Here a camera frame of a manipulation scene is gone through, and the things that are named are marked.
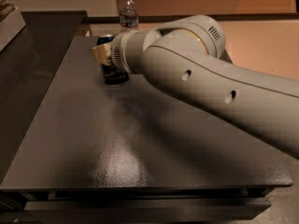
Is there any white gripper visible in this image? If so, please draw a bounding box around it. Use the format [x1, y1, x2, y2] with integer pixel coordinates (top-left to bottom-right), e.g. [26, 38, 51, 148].
[91, 31, 141, 75]

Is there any blue pepsi can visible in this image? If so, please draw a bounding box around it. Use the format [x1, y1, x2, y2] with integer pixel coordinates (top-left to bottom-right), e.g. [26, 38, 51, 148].
[97, 35, 129, 85]

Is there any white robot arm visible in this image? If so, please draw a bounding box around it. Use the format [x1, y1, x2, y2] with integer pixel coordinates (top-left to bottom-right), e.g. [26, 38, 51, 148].
[92, 15, 299, 158]

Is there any clear plastic water bottle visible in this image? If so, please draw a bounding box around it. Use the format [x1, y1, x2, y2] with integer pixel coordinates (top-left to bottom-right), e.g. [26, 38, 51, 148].
[119, 0, 139, 31]

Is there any dark side counter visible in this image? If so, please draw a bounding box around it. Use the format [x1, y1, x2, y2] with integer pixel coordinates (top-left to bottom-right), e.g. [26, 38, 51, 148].
[0, 10, 87, 182]

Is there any white box on counter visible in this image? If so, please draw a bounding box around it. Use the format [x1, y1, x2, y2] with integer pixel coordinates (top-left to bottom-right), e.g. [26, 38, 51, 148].
[0, 7, 25, 52]

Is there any grey table drawer front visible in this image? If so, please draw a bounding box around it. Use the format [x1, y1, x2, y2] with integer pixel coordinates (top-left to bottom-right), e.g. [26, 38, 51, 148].
[25, 198, 271, 224]

